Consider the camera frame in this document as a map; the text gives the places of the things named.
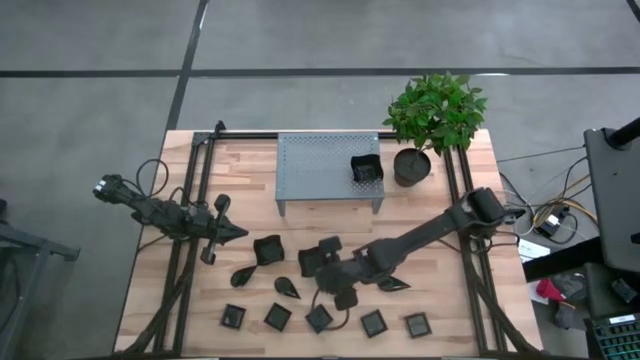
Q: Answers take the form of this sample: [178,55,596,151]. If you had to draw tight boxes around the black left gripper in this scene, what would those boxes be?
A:
[187,193,250,266]

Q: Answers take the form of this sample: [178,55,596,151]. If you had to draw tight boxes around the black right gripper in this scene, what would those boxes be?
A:
[313,234,371,312]

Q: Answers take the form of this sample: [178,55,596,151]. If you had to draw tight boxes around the gray perforated metal shelf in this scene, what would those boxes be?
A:
[274,131,386,217]

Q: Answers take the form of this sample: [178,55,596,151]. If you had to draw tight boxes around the black plant pot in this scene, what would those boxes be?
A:
[392,147,433,189]

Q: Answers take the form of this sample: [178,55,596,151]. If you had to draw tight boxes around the green leafy plant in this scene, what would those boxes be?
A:
[382,71,489,157]

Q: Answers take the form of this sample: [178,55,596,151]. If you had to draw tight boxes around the white paper sheet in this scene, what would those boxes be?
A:
[517,238,551,264]

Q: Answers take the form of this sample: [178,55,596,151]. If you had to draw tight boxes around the red crumpled cloth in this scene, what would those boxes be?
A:
[535,277,566,304]

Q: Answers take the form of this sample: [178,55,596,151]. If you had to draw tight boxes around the black power supply box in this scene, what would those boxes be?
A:
[532,212,571,240]

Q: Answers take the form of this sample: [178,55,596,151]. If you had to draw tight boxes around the black floor beam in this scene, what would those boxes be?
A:
[522,237,609,284]

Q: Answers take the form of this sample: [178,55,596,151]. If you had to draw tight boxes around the small parts drawer organizer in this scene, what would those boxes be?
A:
[584,313,640,360]

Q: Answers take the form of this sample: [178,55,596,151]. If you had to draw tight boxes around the black round pole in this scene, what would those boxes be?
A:
[604,117,640,150]

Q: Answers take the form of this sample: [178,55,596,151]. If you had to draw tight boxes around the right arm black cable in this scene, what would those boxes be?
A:
[312,287,351,332]

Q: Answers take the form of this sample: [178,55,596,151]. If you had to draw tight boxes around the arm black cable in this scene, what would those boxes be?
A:
[135,158,170,199]
[312,287,351,332]

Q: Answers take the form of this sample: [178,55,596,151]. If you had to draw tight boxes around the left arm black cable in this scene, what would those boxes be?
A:
[135,158,170,199]

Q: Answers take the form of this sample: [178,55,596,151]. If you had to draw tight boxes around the dark metal frame stand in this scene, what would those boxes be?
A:
[0,198,82,360]

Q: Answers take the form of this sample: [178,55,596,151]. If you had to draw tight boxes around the yellow floor cable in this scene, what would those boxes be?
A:
[534,197,599,224]

